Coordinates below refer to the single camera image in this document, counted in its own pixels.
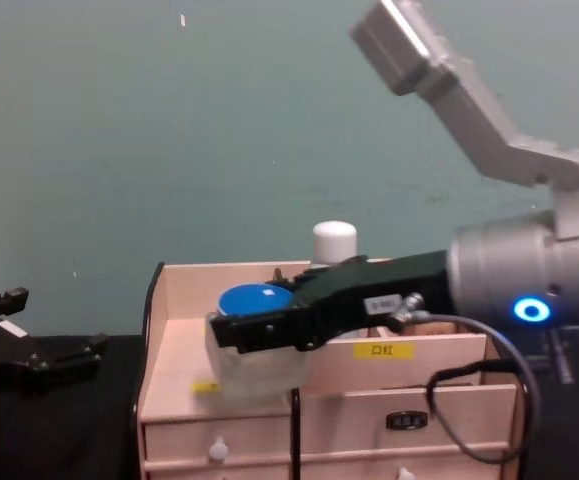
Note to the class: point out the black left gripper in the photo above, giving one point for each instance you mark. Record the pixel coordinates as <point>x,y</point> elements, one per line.
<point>4,357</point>

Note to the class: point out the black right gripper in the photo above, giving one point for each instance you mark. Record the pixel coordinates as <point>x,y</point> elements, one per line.
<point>364,285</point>

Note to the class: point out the clear jar with blue lid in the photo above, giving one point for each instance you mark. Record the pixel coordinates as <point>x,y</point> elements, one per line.
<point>254,300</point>

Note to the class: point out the white round bottle cap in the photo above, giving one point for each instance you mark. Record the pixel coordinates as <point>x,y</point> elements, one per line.
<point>334,242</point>

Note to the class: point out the pale wooden desk organizer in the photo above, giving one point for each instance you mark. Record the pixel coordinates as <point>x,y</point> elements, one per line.
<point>179,350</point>

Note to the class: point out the small yellow label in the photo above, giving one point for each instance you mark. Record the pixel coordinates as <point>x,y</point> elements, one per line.
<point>204,387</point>

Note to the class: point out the long yellow label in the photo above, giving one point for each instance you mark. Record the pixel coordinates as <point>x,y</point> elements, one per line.
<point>383,351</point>

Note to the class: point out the black table cloth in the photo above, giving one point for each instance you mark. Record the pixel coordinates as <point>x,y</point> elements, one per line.
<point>69,440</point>

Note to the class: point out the wide wooden drawer, black plate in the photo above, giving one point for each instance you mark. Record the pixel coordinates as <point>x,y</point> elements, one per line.
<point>339,420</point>

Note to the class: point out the thin black upright bar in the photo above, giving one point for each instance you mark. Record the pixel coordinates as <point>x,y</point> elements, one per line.
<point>296,435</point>

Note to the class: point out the small white drawer knob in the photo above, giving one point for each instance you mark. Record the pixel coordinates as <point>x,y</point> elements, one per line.
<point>218,450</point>
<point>405,475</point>

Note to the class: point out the wooden drawer with white knob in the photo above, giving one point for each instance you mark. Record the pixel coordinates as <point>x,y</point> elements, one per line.
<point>339,472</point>

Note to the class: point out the right robot arm with camera bracket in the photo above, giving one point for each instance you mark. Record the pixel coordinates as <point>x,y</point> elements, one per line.
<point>499,272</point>

